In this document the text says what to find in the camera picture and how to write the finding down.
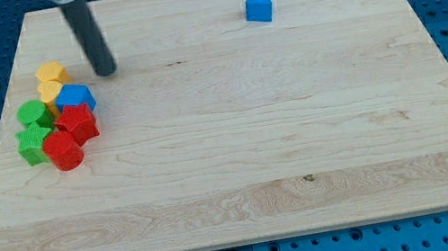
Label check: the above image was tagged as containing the blue triangle block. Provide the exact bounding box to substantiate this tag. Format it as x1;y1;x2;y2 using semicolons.
245;0;273;22

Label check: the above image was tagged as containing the wooden board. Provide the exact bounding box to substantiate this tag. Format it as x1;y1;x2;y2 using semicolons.
0;0;448;251

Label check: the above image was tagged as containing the red star block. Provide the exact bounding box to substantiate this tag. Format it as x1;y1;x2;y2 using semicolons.
55;103;100;146

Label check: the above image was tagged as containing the blue pentagon block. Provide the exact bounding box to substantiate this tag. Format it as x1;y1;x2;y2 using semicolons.
55;84;96;112

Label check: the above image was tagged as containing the red cylinder block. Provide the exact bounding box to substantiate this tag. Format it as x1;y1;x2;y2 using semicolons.
42;130;85;172

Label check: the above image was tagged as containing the yellow rounded block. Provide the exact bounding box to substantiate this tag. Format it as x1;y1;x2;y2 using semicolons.
37;80;63;118

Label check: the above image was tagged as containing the yellow hexagon block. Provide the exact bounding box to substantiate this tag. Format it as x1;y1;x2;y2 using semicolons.
35;60;73;84

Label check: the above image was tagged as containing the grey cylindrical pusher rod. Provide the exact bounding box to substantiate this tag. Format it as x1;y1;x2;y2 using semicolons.
58;0;117;76

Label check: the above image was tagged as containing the green cylinder block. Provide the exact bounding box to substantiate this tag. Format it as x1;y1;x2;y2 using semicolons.
16;99;54;128

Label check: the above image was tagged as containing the green star block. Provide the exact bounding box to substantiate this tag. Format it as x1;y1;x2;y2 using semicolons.
15;122;53;166

